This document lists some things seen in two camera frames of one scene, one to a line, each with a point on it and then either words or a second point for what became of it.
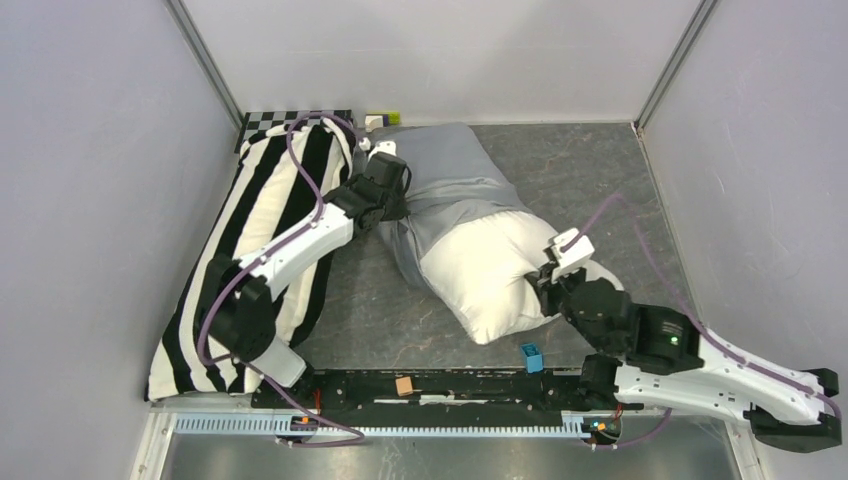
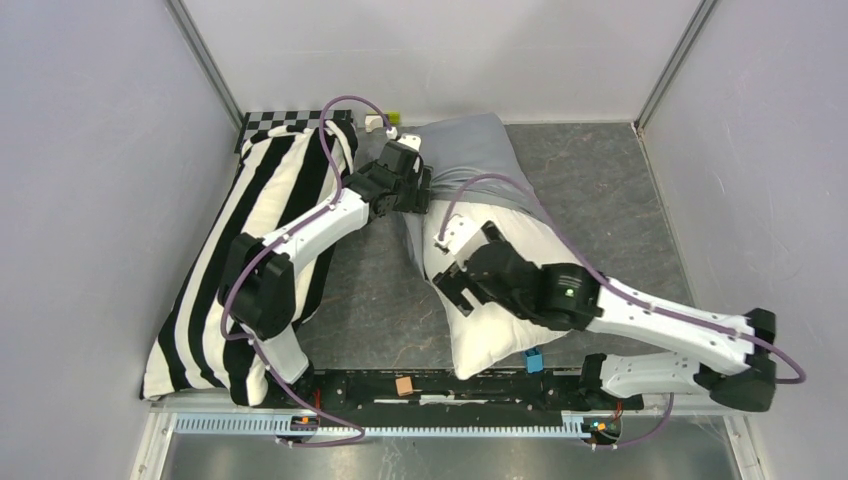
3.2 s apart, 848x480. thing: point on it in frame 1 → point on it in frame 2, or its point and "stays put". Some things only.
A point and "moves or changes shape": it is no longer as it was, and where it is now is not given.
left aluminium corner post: [192, 38] stays put
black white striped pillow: [280, 173] stays put
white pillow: [477, 277] moves or changes shape
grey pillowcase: [452, 180] moves or changes shape
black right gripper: [542, 281] → [452, 281]
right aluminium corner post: [703, 10] stays put
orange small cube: [404, 386] stays put
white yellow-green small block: [373, 121] stays put
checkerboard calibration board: [258, 123] stays put
